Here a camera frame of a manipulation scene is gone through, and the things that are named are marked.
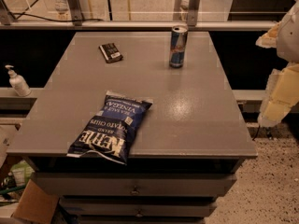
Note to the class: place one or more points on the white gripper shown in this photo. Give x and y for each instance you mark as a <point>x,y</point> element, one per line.
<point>290,37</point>

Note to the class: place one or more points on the blue Kettle chip bag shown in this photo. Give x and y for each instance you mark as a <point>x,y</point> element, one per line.
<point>111,132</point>

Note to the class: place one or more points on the Red Bull can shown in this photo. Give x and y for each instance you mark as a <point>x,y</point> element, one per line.
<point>178,43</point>

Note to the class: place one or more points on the small dark snack packet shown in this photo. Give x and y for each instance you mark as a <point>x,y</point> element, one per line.
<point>110,52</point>

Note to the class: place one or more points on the grey lower drawer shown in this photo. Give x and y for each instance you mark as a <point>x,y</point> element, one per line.
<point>139,207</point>

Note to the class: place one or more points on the grey drawer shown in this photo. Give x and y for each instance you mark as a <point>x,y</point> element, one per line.
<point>139,207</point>
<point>142,185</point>

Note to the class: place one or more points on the grey upper drawer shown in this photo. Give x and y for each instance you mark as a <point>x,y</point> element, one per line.
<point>142,185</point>

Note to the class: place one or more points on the white pump dispenser bottle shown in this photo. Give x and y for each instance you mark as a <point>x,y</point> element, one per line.
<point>17,82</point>

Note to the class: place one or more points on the green packaged item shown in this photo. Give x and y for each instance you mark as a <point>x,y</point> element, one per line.
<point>21,172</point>

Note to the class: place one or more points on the brown cardboard box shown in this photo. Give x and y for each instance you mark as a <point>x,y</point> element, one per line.
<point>36,205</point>

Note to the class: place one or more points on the grey metal railing frame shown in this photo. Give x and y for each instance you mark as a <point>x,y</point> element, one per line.
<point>198,15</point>

